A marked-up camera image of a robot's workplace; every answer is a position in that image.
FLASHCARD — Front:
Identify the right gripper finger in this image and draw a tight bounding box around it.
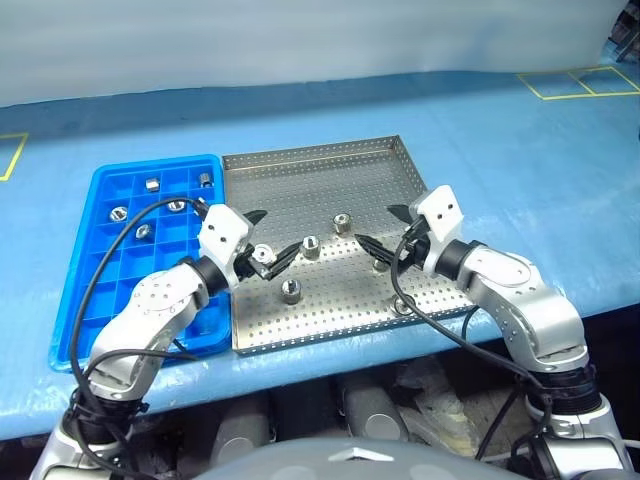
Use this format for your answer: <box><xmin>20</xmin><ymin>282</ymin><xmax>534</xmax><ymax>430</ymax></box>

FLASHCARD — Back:
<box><xmin>354</xmin><ymin>233</ymin><xmax>402</xmax><ymax>264</ymax></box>
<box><xmin>387</xmin><ymin>203</ymin><xmax>416</xmax><ymax>226</ymax></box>

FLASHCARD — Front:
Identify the crumpled plastic wrap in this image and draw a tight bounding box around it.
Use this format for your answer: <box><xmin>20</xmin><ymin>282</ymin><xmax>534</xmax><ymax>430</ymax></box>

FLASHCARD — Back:
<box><xmin>394</xmin><ymin>357</ymin><xmax>516</xmax><ymax>456</ymax></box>

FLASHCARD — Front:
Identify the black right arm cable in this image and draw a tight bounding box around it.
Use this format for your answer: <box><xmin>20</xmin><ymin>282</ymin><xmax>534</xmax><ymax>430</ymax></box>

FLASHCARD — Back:
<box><xmin>389</xmin><ymin>234</ymin><xmax>556</xmax><ymax>461</ymax></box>

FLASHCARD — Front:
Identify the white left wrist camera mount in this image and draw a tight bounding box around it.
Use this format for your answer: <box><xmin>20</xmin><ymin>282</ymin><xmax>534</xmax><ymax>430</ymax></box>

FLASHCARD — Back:
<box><xmin>198</xmin><ymin>203</ymin><xmax>255</xmax><ymax>292</ymax></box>

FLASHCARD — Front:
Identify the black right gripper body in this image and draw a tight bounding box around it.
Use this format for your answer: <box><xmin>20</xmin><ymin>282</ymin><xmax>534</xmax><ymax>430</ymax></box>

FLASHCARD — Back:
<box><xmin>394</xmin><ymin>219</ymin><xmax>431</xmax><ymax>272</ymax></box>

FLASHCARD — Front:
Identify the blue plastic table cover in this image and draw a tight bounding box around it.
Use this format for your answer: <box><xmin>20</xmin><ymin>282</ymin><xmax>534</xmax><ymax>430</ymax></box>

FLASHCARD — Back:
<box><xmin>0</xmin><ymin>62</ymin><xmax>640</xmax><ymax>441</ymax></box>

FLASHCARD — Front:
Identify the blue compartment tray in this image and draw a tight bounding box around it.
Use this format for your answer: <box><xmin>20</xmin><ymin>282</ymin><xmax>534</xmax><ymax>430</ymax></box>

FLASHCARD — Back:
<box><xmin>47</xmin><ymin>153</ymin><xmax>234</xmax><ymax>374</ymax></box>

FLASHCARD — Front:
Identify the dark background equipment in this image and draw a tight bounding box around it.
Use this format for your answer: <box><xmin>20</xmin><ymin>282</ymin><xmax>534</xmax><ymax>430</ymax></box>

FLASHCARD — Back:
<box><xmin>607</xmin><ymin>0</ymin><xmax>640</xmax><ymax>64</ymax></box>

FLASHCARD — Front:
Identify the dark grey rounded shape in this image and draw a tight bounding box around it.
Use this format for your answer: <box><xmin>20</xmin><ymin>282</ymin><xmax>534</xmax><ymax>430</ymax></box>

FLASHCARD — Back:
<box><xmin>212</xmin><ymin>394</ymin><xmax>274</xmax><ymax>466</ymax></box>
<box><xmin>339</xmin><ymin>379</ymin><xmax>401</xmax><ymax>441</ymax></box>

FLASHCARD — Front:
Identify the grey robot torso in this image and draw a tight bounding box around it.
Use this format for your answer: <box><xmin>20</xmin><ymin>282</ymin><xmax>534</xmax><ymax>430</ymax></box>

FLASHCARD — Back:
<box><xmin>194</xmin><ymin>439</ymin><xmax>511</xmax><ymax>480</ymax></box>

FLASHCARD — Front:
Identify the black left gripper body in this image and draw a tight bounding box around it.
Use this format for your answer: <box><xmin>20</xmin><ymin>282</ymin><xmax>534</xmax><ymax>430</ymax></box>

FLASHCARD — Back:
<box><xmin>233</xmin><ymin>243</ymin><xmax>282</xmax><ymax>282</ymax></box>

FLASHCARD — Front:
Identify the perforated metal tray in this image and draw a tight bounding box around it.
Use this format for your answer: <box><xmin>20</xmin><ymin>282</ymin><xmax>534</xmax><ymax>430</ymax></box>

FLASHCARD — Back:
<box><xmin>221</xmin><ymin>134</ymin><xmax>481</xmax><ymax>356</ymax></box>

